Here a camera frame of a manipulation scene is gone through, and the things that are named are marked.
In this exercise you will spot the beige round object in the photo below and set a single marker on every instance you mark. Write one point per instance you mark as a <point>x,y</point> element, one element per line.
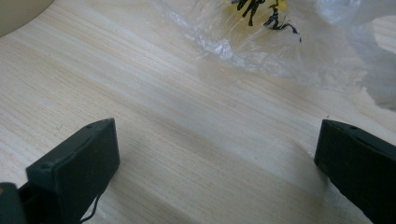
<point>18,12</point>

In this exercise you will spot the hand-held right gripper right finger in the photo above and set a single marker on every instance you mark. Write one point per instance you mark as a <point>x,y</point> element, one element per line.
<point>358,168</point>

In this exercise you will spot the yellow packet with black print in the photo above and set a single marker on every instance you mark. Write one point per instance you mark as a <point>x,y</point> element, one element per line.
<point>258,17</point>

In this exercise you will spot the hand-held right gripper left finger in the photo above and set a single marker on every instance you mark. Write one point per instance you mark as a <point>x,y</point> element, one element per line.
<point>74,171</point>

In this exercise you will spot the clear plastic bag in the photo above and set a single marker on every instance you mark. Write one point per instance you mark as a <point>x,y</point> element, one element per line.
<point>280,40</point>

